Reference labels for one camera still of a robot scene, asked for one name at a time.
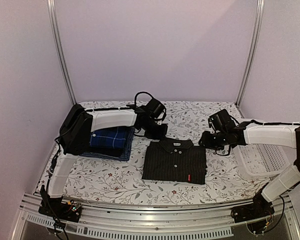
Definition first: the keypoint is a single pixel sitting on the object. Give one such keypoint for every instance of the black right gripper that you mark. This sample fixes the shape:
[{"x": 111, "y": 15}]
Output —
[{"x": 205, "y": 142}]

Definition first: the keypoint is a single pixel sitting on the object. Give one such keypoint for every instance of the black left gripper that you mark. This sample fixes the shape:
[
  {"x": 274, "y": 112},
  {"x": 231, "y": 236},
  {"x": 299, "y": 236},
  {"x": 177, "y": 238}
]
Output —
[{"x": 162, "y": 134}]

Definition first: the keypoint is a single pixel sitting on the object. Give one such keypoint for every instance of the dark blue checked shirt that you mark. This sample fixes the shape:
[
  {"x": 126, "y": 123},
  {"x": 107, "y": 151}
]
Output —
[{"x": 123, "y": 158}]

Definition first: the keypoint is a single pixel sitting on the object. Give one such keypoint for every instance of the black pinstriped long sleeve shirt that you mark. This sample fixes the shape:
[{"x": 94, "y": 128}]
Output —
[{"x": 174, "y": 160}]

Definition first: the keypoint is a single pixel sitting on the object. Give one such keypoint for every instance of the blue plaid shirt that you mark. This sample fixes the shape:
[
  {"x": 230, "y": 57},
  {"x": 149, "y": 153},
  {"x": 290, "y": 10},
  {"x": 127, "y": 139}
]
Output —
[{"x": 111, "y": 138}]

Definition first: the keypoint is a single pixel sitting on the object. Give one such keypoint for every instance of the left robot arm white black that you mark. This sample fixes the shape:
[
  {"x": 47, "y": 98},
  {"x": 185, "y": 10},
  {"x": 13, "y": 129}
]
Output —
[{"x": 74, "y": 136}]

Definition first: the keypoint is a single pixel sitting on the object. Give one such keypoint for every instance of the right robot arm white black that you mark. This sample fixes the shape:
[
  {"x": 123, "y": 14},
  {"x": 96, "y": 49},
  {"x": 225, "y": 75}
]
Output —
[{"x": 280, "y": 134}]

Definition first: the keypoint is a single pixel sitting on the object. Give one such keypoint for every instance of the white plastic laundry basket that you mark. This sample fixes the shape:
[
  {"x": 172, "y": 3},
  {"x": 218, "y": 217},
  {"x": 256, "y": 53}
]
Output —
[{"x": 260, "y": 160}]

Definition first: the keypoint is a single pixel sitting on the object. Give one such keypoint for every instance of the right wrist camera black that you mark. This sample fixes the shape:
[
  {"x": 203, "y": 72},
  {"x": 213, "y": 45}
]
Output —
[{"x": 221, "y": 118}]

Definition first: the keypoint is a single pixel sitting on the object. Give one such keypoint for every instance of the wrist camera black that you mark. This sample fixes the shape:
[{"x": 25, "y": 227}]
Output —
[
  {"x": 154, "y": 108},
  {"x": 221, "y": 118}
]

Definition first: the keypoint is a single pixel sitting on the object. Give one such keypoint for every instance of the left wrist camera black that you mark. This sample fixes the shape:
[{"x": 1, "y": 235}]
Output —
[{"x": 154, "y": 108}]

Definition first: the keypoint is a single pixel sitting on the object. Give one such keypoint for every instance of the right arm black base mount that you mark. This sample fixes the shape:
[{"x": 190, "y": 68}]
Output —
[{"x": 259, "y": 208}]

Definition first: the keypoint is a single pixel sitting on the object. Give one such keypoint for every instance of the right aluminium frame post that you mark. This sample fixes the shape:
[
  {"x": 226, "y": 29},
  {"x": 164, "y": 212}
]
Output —
[{"x": 260, "y": 5}]

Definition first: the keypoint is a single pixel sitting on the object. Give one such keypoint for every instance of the aluminium frame post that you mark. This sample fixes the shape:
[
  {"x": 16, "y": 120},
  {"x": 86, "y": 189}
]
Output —
[
  {"x": 260, "y": 5},
  {"x": 59, "y": 49}
]

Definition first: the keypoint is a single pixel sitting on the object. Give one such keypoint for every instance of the aluminium front rail frame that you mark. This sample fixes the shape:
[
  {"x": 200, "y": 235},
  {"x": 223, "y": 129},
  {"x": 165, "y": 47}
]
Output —
[{"x": 110, "y": 221}]

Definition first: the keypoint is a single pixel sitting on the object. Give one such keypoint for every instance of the left aluminium frame post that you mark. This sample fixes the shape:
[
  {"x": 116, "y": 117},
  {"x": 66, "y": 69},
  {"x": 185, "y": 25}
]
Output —
[{"x": 59, "y": 49}]

